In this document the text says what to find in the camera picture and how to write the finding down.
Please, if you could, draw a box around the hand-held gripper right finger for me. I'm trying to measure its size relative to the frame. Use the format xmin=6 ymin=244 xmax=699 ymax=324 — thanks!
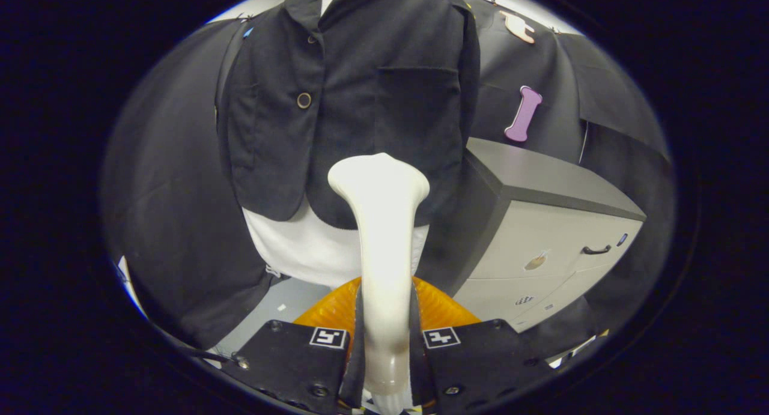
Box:
xmin=410 ymin=276 xmax=550 ymax=411

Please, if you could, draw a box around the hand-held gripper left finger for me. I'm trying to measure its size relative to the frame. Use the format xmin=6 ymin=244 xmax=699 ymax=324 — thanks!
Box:
xmin=231 ymin=276 xmax=364 ymax=413

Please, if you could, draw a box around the white shirt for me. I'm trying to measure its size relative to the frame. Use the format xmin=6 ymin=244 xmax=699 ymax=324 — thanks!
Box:
xmin=242 ymin=0 xmax=430 ymax=289

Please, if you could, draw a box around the black jacket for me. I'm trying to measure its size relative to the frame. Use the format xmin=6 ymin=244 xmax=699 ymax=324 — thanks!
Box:
xmin=215 ymin=0 xmax=481 ymax=231

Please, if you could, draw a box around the grey cabinet with dark top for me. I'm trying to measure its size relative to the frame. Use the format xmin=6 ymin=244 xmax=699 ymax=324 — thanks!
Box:
xmin=415 ymin=137 xmax=647 ymax=333

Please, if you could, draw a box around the black backdrop cloth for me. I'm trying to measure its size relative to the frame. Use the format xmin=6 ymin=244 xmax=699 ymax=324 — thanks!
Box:
xmin=99 ymin=0 xmax=676 ymax=368

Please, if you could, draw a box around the tangle of thin floor cables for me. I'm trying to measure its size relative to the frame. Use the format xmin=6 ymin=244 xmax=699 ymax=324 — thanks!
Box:
xmin=180 ymin=343 xmax=242 ymax=365

